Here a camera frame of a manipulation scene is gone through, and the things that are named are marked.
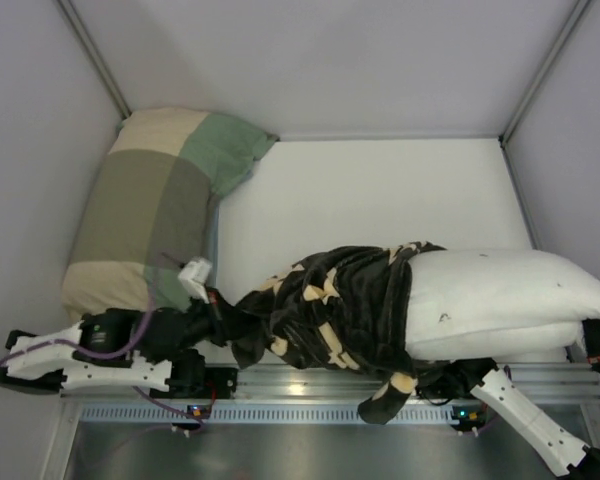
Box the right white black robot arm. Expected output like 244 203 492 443
459 320 600 479

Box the left aluminium corner post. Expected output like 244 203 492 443
53 0 131 119

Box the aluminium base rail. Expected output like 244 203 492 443
62 363 600 401

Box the right aluminium corner post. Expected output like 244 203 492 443
499 0 595 149

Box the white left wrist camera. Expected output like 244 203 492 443
177 257 212 303

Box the black floral plush pillowcase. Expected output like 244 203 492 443
212 241 439 425

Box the white pillow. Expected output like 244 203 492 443
405 249 600 361

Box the perforated grey cable duct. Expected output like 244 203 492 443
79 398 491 425

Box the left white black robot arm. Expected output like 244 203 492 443
0 301 222 399

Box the aluminium corner post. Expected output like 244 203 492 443
499 0 595 149
53 0 131 119

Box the green beige patchwork pillow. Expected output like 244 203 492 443
61 107 278 322

